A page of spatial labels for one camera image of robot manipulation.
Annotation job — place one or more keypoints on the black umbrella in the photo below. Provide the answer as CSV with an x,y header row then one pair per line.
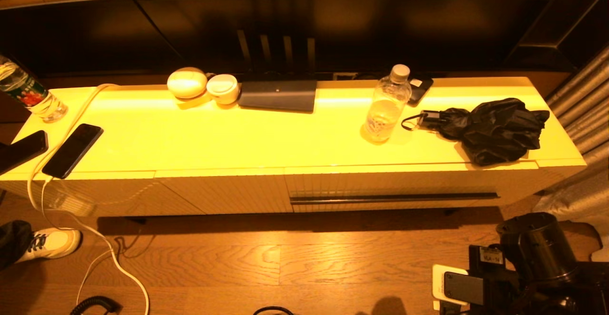
x,y
495,129

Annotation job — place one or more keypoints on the white oval device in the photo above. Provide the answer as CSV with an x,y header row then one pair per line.
x,y
187,83

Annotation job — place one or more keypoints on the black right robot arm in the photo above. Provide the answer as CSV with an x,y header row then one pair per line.
x,y
537,243

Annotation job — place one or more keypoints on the dark grey antenna router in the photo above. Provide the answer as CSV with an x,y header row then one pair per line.
x,y
278,96

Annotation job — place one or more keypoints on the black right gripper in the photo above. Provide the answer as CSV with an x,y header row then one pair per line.
x,y
499,291

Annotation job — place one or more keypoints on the white round device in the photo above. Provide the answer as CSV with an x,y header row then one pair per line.
x,y
222,88

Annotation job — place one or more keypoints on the clear plastic water bottle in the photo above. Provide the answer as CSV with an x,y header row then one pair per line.
x,y
385,110

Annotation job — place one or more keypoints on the dark wooden wall shelf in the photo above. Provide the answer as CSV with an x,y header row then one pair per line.
x,y
571,20

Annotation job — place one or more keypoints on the white sneaker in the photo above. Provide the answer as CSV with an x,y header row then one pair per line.
x,y
52,243

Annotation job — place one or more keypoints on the white cabinet drawer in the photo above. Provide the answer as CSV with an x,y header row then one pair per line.
x,y
380,182

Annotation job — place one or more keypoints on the dark trouser leg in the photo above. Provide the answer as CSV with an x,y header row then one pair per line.
x,y
12,243

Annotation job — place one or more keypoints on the water bottle with colourful label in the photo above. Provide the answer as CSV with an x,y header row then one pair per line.
x,y
28,93

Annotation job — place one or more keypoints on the black smartphone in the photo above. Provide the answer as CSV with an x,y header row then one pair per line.
x,y
71,151
21,150

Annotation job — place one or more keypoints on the cream ribbed sideboard cabinet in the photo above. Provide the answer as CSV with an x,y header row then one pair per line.
x,y
238,134

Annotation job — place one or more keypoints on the black television screen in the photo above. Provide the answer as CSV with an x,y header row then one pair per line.
x,y
380,29

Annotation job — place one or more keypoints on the small black stickered device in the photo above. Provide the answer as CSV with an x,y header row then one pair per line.
x,y
421,91

